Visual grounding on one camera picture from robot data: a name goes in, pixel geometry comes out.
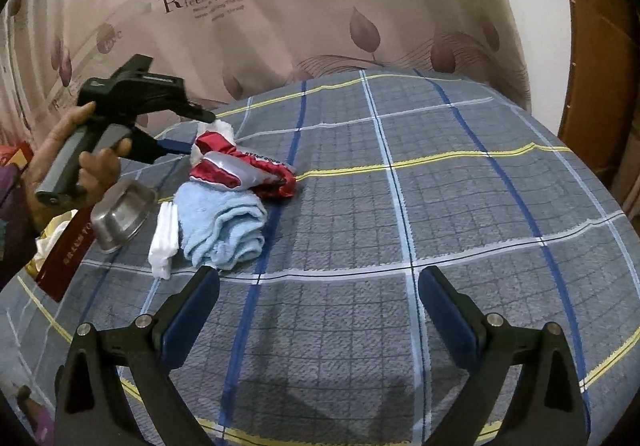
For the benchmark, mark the white fluffy cloth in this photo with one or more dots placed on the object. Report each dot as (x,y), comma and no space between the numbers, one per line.
(221,128)

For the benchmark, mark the white sock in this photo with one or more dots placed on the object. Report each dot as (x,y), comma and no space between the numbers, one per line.
(165,242)

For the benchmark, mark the light blue towel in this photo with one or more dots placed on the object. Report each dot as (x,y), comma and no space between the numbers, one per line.
(219,229)

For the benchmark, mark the stainless steel bowl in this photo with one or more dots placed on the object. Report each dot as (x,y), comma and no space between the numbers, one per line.
(119,216)

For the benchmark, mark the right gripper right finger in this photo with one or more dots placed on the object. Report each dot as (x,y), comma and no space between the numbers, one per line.
(546,407)

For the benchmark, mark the person left hand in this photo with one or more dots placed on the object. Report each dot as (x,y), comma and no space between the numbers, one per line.
(97,172)

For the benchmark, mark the grey plaid bed sheet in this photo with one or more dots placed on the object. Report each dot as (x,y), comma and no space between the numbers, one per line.
(320,337)

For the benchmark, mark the red satin pouch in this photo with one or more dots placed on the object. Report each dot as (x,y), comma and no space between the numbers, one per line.
(226,167)

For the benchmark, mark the red gold tin box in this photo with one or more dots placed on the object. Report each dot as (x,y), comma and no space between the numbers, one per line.
(60,250)

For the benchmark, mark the orange yellow cardboard box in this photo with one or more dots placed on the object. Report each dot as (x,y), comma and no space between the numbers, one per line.
(20,155)

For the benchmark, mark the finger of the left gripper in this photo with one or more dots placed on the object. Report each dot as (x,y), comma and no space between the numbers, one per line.
(146,149)
(193,112)

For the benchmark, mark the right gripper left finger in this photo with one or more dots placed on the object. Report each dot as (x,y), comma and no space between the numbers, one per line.
(91,405)

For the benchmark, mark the beige leaf print curtain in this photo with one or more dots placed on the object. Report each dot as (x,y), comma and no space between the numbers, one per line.
(227,50)

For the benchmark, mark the brown wooden door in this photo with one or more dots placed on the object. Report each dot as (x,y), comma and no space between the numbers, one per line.
(599,119)

